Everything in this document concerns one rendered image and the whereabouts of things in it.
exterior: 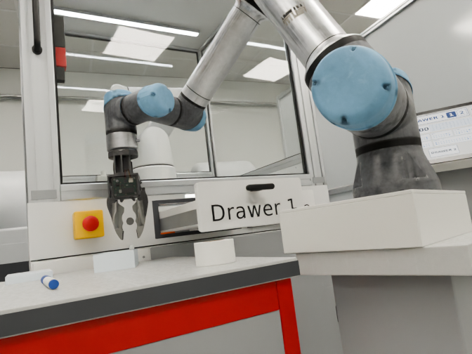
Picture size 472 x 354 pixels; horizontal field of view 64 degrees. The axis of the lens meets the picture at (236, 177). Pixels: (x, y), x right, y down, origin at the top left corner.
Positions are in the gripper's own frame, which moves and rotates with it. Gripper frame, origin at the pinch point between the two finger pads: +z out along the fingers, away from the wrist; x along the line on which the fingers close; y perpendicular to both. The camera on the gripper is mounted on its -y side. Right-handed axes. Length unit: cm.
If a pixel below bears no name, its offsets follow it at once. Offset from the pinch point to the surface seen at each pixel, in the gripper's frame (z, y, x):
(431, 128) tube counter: -27, -28, 112
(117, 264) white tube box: 6.4, 11.8, -2.0
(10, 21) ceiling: -196, -229, -107
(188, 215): -2.5, 4.2, 14.4
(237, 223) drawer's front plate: 0.8, 12.1, 24.7
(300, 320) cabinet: 36, -32, 51
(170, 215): -3.7, -9.1, 10.1
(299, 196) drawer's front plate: -4.3, 5.9, 42.6
